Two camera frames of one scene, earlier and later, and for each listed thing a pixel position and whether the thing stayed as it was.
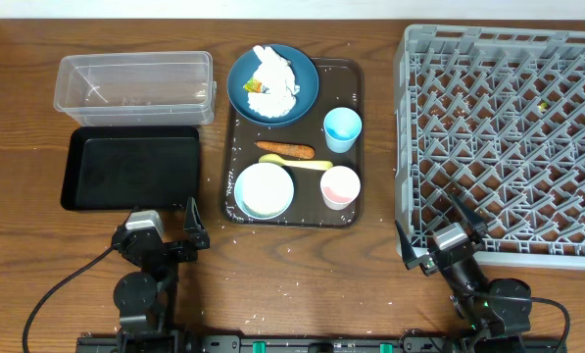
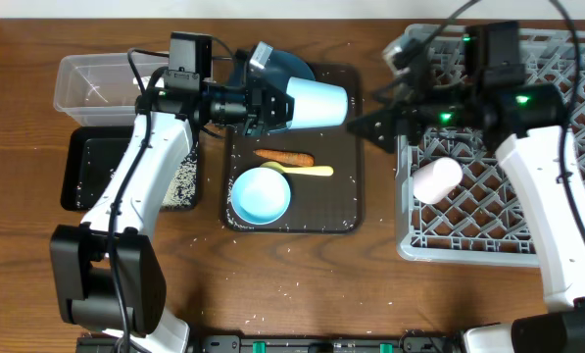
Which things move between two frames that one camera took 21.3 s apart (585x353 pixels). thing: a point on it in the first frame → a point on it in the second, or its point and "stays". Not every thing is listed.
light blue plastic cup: x=342 y=126 → x=316 y=104
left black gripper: x=170 y=247 → x=264 y=111
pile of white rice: x=267 y=188 → x=182 y=191
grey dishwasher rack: x=511 y=120 stays
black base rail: x=322 y=344 stays
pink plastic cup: x=339 y=186 → x=435 y=179
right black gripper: x=442 y=252 → x=411 y=123
